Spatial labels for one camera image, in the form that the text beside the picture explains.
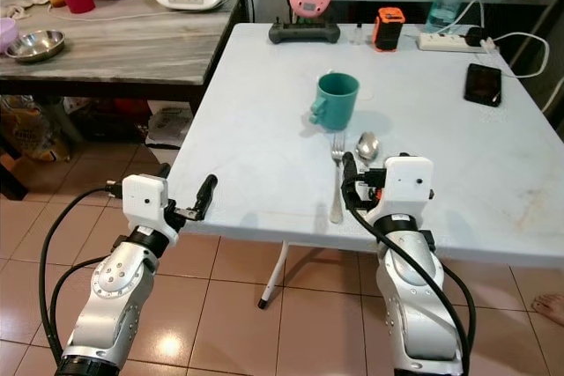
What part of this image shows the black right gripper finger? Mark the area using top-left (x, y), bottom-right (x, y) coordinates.
top-left (340, 152), bottom-right (364, 212)

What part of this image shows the steel fork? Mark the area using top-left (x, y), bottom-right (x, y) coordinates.
top-left (328, 133), bottom-right (348, 225)

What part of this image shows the steel spoon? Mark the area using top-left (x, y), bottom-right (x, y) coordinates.
top-left (355, 131), bottom-right (381, 166)

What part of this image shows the white plastic bag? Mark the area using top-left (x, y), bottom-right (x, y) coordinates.
top-left (145, 103), bottom-right (197, 151)

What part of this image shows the teal mug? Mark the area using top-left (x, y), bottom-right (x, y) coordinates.
top-left (309, 72), bottom-right (361, 134)

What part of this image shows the white table leg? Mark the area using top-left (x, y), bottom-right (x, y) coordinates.
top-left (257, 240), bottom-right (291, 311)

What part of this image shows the dark marble-top side table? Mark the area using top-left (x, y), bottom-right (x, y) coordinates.
top-left (0, 0), bottom-right (246, 203)

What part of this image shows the yellow plastic bag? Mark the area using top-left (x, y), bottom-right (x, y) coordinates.
top-left (0, 94), bottom-right (69, 164)

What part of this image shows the black phone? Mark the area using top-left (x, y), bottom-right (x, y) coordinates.
top-left (463, 63), bottom-right (504, 109)

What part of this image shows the black device base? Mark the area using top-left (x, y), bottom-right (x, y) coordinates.
top-left (268, 18), bottom-right (342, 46)

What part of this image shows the orange and black device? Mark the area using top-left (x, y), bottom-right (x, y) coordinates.
top-left (372, 7), bottom-right (407, 53)

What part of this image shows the white power strip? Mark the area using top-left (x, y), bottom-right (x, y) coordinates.
top-left (417, 32), bottom-right (474, 52)

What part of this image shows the steel bowl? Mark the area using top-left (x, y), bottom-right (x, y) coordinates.
top-left (5, 29), bottom-right (67, 65)

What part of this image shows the large purple bowl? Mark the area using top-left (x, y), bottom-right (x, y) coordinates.
top-left (0, 17), bottom-right (19, 52)

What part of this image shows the person's bare foot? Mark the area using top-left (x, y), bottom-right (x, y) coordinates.
top-left (532, 294), bottom-right (564, 326)

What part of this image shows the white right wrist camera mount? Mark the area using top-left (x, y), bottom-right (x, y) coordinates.
top-left (378, 155), bottom-right (435, 224)

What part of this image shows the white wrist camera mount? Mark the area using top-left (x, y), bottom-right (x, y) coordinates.
top-left (378, 155), bottom-right (435, 224)
top-left (122, 173), bottom-right (169, 235)

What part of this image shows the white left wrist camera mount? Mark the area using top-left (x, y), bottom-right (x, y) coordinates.
top-left (122, 173), bottom-right (169, 235)

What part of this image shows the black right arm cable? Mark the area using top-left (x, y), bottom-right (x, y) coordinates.
top-left (352, 176), bottom-right (479, 373)

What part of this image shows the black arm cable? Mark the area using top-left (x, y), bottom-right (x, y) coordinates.
top-left (38, 185), bottom-right (126, 368)
top-left (352, 176), bottom-right (479, 373)

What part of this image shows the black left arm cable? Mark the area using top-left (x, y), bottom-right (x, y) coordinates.
top-left (38, 185), bottom-right (126, 368)

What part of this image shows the white power cable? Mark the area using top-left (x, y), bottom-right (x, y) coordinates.
top-left (471, 29), bottom-right (553, 79)

